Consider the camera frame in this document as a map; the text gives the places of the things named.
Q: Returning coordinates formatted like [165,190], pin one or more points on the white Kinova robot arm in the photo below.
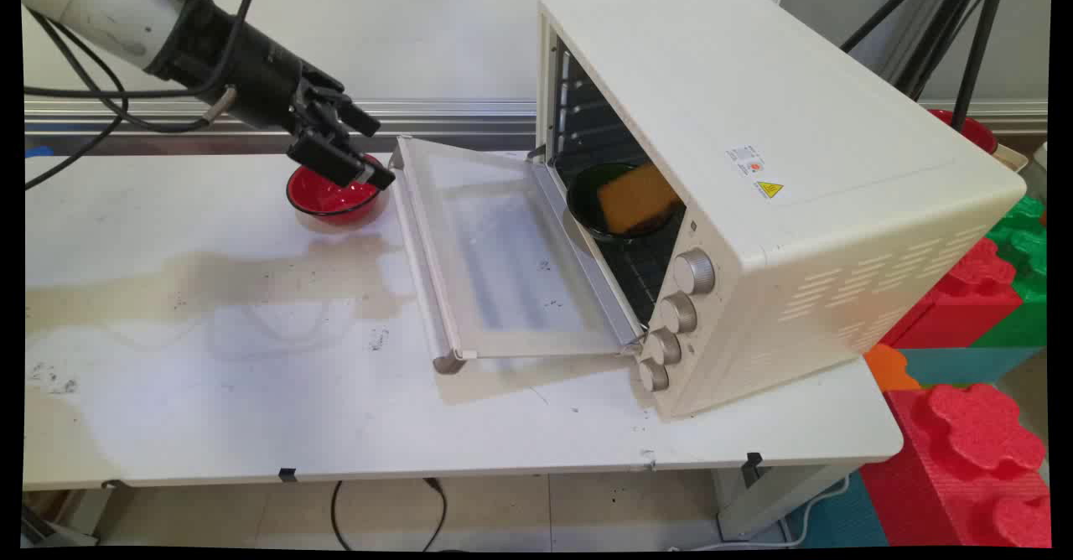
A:
[92,2]

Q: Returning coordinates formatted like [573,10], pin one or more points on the silver oven knob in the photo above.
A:
[653,375]
[694,272]
[677,313]
[664,347]

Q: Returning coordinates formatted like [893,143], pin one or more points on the glass oven door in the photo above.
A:
[503,258]

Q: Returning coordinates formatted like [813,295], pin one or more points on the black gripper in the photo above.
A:
[243,70]

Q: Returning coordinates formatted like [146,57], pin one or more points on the teal foam block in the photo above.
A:
[964,365]

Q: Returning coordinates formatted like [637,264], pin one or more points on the white table leg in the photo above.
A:
[775,497]

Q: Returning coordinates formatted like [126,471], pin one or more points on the cream toaster oven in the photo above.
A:
[754,191]

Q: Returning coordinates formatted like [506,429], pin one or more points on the black tripod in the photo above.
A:
[956,32]

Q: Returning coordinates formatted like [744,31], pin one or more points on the red bowl behind oven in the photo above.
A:
[972,130]

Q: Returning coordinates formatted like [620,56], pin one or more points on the yellow warning sticker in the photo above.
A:
[769,189]

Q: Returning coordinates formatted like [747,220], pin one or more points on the orange foam piece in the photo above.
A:
[890,367]

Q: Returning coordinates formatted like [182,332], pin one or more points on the large red foam block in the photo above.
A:
[972,468]

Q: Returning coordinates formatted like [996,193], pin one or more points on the black pan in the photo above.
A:
[587,208]

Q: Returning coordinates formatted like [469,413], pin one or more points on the white label sticker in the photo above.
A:
[746,159]

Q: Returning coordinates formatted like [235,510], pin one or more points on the red bowl black rim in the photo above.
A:
[334,197]

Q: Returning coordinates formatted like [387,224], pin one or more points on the green foam block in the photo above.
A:
[1024,267]

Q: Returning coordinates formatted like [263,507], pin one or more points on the orange sponge block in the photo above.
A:
[639,198]

